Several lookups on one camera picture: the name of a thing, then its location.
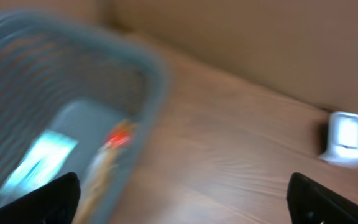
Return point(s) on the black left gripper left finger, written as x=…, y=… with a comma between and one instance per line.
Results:
x=55, y=202

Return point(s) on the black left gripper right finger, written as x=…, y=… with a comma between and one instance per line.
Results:
x=312, y=203

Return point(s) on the light blue snack packet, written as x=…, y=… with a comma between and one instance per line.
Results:
x=40, y=165

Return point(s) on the orange spaghetti pack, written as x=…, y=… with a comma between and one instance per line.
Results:
x=101, y=171

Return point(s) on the white barcode scanner stand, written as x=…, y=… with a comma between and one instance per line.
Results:
x=342, y=142

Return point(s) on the grey plastic mesh basket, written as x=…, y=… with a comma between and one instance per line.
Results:
x=75, y=80

